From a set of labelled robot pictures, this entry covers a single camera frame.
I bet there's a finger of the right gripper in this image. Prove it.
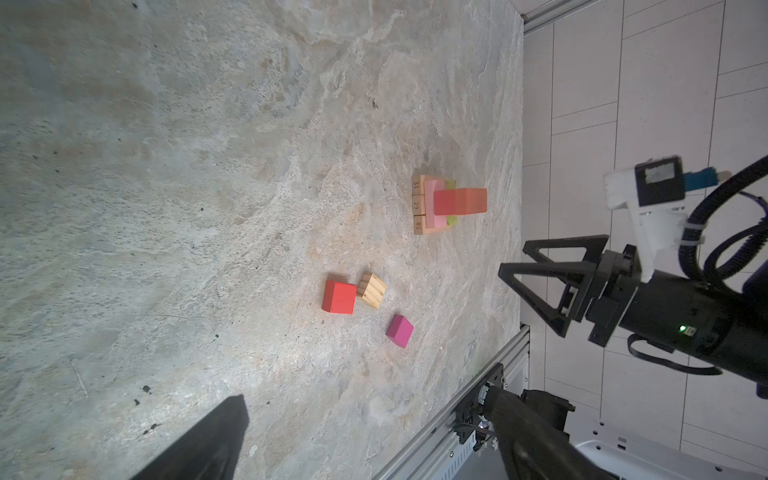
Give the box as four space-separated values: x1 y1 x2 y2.
497 260 601 339
523 235 609 282

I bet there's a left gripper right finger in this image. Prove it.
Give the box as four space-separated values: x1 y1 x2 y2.
484 386 610 479

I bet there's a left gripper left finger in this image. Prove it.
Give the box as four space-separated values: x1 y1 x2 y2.
133 395 249 480

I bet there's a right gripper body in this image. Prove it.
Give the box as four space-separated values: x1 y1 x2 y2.
585 245 750 366

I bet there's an orange wood block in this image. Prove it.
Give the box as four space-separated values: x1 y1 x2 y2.
456 188 488 216

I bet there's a lime green block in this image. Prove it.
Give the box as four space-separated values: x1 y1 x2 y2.
444 179 458 226

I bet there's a red arch block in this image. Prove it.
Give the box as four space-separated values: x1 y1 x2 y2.
433 189 462 216

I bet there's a magenta cube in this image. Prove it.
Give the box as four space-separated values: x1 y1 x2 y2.
386 314 414 349

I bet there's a pink wood block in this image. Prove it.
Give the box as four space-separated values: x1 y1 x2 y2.
424 177 448 231

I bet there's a small striped wood cube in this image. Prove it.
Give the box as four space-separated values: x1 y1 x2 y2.
357 272 387 309

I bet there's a small red cube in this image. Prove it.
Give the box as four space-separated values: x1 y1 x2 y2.
322 280 357 315

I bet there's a natural wood long block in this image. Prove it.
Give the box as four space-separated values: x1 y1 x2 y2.
413 215 452 235

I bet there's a natural wood plank block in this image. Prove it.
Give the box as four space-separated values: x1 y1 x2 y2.
411 174 443 195

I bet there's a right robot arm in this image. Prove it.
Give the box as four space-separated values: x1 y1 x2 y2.
498 235 767 398

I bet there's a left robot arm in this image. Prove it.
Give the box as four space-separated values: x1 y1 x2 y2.
136 379 758 479

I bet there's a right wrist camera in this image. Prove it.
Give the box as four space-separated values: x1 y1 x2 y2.
604 156 731 283

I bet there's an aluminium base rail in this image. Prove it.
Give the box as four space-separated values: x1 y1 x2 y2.
375 326 530 479

